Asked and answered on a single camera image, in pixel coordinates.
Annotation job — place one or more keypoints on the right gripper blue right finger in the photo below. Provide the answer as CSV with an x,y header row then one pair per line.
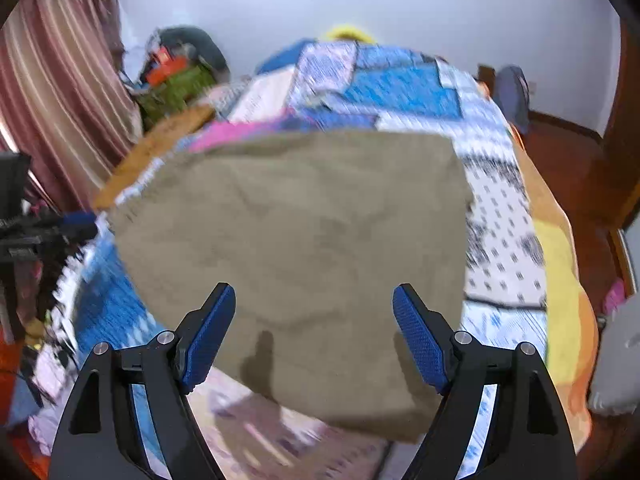
x,y
427,335

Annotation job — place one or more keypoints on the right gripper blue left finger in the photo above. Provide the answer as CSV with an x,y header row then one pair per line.
x,y
200,335

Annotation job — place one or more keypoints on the olive green pants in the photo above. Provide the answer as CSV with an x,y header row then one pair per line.
x,y
313,230

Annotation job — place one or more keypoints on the striped pink curtain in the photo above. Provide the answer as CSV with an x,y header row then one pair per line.
x,y
62,100

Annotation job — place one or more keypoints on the orange yellow bed sheet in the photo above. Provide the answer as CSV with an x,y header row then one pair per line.
x,y
572,328

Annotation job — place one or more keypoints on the orange paw print cloth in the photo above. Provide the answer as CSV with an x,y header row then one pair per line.
x,y
156,143

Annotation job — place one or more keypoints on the green bag clutter pile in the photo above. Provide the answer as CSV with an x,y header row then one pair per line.
x,y
178,64

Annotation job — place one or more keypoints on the patchwork blue bed quilt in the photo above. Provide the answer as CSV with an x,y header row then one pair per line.
x,y
319,86

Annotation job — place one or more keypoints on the yellow curved pillow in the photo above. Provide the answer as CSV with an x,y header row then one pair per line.
x,y
348,33

